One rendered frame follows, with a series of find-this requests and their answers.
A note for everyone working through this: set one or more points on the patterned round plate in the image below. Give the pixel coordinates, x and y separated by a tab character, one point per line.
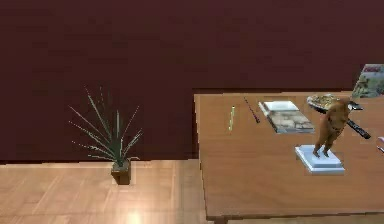
321	101

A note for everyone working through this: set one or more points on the yellow-green pencil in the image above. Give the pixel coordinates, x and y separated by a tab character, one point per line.
231	118

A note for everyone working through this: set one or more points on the brown wooden table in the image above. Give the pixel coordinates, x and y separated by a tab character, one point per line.
260	180

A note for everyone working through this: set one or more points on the dark red pen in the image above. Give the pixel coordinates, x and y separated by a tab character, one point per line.
252	110

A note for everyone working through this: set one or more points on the green picture book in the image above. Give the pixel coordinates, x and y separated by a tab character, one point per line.
370	81

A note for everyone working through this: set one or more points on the pink white small object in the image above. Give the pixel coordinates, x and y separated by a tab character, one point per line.
380	144

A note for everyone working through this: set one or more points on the grey book with white cover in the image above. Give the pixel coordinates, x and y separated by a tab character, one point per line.
287	119

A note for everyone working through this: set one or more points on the green spiky houseplant in pot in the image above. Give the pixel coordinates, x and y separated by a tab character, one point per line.
117	146

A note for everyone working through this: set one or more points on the black remote control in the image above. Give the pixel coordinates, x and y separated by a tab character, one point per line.
357	126

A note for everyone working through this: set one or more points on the brown figure statue white base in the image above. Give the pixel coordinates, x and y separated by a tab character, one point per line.
328	133

